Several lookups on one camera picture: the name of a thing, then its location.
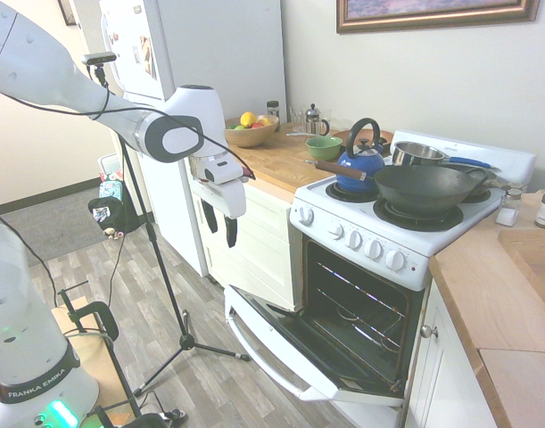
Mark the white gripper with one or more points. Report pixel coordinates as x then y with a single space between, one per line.
220 180

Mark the white oven door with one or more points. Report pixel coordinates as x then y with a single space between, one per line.
308 348

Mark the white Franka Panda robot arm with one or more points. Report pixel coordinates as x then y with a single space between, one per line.
40 80

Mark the white drawer cabinet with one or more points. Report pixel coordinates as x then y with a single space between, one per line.
254 241

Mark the wooden fruit bowl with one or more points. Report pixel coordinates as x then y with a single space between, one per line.
250 134

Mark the yellow lemon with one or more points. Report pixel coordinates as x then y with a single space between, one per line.
248 118

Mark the colourful patterned bag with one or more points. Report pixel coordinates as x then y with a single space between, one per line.
109 189

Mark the dark lidded glass jar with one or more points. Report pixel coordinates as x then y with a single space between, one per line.
273 109

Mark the white bin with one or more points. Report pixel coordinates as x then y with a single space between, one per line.
108 162

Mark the green ceramic bowl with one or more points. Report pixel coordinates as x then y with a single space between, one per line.
324 147

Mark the clear drinking glass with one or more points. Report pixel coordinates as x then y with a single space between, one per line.
297 120

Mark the glass french press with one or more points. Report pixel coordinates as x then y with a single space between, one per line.
316 120

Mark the blue kettle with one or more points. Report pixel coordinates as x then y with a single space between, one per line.
360 167

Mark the white refrigerator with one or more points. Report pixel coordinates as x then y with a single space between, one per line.
165 67

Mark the brown wooden plate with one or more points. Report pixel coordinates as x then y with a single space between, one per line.
365 136

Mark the grey floor mat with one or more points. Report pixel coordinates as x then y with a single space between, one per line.
49 218

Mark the black clamp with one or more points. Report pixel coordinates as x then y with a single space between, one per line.
100 352

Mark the white electric stove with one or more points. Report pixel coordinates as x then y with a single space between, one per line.
415 223

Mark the black wok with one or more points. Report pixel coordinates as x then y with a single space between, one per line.
428 187

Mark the white cabinet with round knob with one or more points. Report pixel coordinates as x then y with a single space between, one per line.
437 374

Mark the glass salt shaker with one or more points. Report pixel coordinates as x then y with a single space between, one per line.
509 207

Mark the black camera tripod stand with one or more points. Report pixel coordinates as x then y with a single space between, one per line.
156 249

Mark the black stereo camera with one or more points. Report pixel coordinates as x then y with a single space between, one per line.
99 58

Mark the framed wall picture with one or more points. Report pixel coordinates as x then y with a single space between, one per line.
437 13

